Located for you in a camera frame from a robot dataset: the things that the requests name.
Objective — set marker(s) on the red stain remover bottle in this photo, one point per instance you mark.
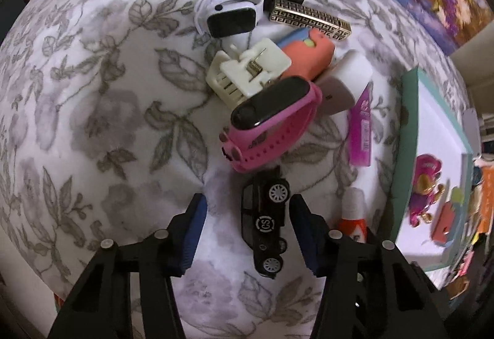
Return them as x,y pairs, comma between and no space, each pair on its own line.
353,215

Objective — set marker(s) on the grey floral blanket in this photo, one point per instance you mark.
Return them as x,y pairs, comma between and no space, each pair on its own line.
96,111

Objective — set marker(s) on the orange and blue toy gun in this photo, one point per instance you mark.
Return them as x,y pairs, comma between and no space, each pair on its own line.
308,57

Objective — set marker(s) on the small orange card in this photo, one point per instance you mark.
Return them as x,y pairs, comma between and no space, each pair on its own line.
444,223

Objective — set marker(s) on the cream hair claw clip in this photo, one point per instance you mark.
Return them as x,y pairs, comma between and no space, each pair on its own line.
239,80

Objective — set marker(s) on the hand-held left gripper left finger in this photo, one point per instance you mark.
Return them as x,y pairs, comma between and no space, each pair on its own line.
193,233

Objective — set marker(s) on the black toy car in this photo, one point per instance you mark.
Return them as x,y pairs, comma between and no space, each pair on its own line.
262,223

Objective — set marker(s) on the long orange box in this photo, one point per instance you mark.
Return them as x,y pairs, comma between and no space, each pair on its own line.
486,200

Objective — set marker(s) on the pink gold trinket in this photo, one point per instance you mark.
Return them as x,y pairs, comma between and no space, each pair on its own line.
424,188

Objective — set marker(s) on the colourful printed papers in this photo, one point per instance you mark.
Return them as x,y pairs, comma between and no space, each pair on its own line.
467,265

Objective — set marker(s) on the teal box lid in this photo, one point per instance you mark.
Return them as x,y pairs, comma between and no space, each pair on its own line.
436,138

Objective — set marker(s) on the magenta cosmetic tube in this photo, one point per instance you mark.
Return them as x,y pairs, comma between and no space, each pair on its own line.
361,130

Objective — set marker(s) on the pink smart band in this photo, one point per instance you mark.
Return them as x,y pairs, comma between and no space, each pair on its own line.
278,130

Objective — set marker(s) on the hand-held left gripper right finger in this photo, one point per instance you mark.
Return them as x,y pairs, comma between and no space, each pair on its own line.
308,240

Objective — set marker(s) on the white smartwatch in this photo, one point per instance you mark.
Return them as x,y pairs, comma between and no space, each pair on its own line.
227,20

